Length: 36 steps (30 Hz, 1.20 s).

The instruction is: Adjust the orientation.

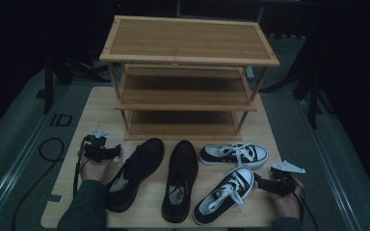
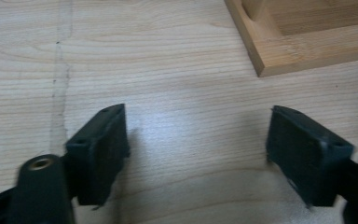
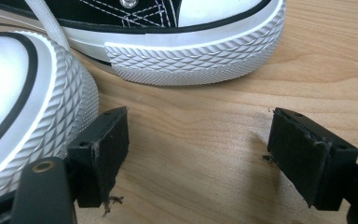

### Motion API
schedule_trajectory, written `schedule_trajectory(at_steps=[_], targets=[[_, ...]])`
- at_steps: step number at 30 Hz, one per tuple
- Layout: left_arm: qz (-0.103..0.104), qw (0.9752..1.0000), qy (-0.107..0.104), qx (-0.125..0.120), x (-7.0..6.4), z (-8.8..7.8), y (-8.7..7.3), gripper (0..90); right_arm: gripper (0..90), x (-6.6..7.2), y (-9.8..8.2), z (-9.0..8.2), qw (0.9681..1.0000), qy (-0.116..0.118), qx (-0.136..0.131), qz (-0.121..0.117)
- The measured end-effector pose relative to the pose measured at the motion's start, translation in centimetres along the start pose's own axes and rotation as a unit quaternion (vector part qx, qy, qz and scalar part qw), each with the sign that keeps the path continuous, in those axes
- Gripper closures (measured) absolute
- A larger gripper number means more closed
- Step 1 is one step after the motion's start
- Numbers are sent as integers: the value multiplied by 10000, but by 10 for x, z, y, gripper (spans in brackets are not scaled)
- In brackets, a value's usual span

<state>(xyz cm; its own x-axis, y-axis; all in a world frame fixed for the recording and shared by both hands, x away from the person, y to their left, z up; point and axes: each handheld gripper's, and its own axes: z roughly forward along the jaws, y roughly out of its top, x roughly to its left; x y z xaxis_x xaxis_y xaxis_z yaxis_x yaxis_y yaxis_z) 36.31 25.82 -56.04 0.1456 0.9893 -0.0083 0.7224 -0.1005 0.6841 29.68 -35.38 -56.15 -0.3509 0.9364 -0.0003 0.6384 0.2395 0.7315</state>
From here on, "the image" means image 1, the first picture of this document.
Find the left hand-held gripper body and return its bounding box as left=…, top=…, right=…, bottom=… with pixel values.
left=82, top=128, right=114, bottom=163

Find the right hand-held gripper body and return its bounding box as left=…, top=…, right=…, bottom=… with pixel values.
left=267, top=160, right=306, bottom=197

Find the black shoe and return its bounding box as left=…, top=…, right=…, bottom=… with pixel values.
left=161, top=140, right=199, bottom=224
left=104, top=138, right=166, bottom=214

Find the black and white sneaker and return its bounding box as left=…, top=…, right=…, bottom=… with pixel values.
left=198, top=142, right=270, bottom=169
left=192, top=166, right=255, bottom=227

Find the wooden shoe rack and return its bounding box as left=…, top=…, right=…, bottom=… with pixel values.
left=98, top=14, right=280, bottom=142

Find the person's right hand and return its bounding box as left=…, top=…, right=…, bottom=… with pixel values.
left=270, top=177, right=304, bottom=220

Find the person's left hand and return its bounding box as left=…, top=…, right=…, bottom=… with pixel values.
left=78, top=150, right=115, bottom=184

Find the grey tape strip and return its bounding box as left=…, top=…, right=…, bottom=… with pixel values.
left=45, top=193, right=64, bottom=204

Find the black metal stand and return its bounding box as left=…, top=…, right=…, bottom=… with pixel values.
left=307, top=71, right=320, bottom=130
left=35, top=56, right=54, bottom=116

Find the black tripod stand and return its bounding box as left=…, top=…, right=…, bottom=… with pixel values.
left=52, top=57, right=112, bottom=84

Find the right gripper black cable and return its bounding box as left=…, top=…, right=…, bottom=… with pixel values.
left=292, top=184, right=320, bottom=231

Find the black floor cable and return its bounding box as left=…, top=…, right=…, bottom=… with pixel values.
left=12, top=138, right=66, bottom=231

